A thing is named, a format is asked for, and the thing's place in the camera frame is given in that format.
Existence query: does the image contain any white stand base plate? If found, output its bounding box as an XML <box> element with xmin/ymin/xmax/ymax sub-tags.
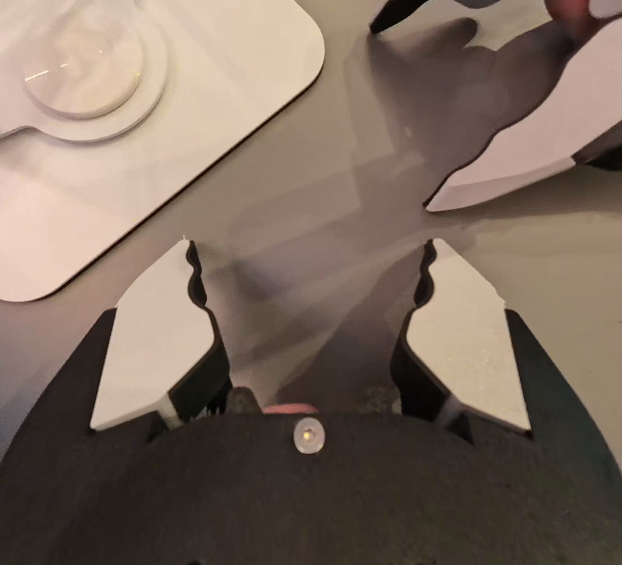
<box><xmin>0</xmin><ymin>0</ymin><xmax>326</xmax><ymax>303</ymax></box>

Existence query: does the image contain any clear acrylic stand support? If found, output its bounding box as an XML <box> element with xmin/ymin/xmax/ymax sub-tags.
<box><xmin>0</xmin><ymin>0</ymin><xmax>169</xmax><ymax>143</ymax></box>

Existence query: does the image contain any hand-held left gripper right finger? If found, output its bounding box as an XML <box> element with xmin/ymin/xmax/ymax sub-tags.
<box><xmin>390</xmin><ymin>238</ymin><xmax>532</xmax><ymax>432</ymax></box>

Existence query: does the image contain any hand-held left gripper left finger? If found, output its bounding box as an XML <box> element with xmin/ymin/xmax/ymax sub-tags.
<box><xmin>90</xmin><ymin>240</ymin><xmax>232</xmax><ymax>432</ymax></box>

